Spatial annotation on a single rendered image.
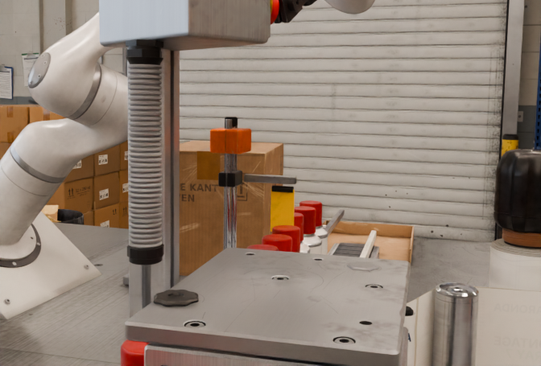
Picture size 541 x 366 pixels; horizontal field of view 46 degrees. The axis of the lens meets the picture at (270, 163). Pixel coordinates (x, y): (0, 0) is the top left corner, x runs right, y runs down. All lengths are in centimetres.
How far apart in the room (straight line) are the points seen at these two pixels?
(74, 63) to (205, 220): 43
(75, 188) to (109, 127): 333
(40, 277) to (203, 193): 37
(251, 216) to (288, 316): 106
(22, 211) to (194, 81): 435
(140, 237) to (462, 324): 30
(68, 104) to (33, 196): 21
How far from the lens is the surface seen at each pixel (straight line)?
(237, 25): 59
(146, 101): 60
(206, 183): 134
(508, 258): 79
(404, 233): 190
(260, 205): 133
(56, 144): 127
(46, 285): 138
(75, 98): 119
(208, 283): 32
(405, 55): 510
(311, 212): 86
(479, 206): 512
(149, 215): 61
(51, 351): 110
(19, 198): 131
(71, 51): 119
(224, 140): 78
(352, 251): 151
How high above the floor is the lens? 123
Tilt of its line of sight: 6 degrees down
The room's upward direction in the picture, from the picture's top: 1 degrees clockwise
